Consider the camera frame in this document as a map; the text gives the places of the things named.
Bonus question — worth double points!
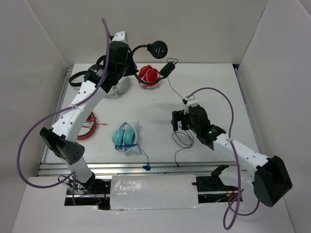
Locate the black wired headphones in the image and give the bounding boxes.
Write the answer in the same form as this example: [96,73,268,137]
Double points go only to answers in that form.
[131,40,195,168]

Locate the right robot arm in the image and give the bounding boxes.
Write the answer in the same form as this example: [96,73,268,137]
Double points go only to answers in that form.
[171,105,293,207]

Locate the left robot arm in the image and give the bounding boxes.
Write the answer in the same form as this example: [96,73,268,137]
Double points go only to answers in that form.
[40,41,136,194]

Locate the grey white headphones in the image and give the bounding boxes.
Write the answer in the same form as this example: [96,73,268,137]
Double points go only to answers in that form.
[105,77,130,99]

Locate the red wrapped headphones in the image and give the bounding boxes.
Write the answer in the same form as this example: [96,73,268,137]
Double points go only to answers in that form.
[138,65,160,90]

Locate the black headphones at back left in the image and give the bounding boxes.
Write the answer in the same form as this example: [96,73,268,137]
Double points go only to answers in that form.
[68,70,90,87]

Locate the red black headphones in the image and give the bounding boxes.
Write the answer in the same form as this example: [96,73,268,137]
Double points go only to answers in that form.
[77,112,109,141]

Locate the teal white headphones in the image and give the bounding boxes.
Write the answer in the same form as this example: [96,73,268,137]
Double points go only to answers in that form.
[111,120,151,172]

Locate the white foil-covered panel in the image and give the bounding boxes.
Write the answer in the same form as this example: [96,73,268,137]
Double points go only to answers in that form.
[110,174,199,210]

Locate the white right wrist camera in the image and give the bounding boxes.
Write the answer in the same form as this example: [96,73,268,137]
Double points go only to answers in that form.
[183,95,198,114]

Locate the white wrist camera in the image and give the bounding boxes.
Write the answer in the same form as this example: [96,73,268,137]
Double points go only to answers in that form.
[111,31,128,44]
[183,95,198,114]

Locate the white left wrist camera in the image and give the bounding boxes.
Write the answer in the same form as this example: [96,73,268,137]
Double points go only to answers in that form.
[111,31,128,44]

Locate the aluminium rail frame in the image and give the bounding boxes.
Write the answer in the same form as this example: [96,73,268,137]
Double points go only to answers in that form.
[37,162,243,175]

